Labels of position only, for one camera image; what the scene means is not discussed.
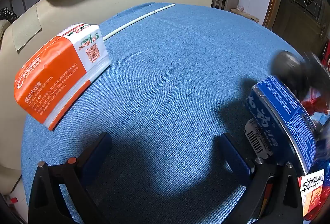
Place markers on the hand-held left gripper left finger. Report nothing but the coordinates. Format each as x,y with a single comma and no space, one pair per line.
95,155

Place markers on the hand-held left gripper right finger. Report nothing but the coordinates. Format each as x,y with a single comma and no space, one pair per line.
237,159

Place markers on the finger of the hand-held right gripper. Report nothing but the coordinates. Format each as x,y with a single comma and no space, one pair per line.
291,69

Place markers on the blue toothpaste box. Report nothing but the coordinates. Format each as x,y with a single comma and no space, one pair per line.
281,110

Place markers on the orange snack wrapper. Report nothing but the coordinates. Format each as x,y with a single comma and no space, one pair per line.
312,188

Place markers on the red foil wrapper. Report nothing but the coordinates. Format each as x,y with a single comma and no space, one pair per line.
317,106

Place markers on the orange and white tissue pack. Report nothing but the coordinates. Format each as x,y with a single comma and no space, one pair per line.
51,72

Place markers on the round table with blue cloth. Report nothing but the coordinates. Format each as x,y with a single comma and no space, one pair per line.
167,72

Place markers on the thin white stick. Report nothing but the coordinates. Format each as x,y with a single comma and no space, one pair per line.
134,20

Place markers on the cream leather sofa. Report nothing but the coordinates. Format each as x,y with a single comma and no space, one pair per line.
77,2

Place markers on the dotted dark cloth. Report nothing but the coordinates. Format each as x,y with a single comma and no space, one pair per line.
7,15

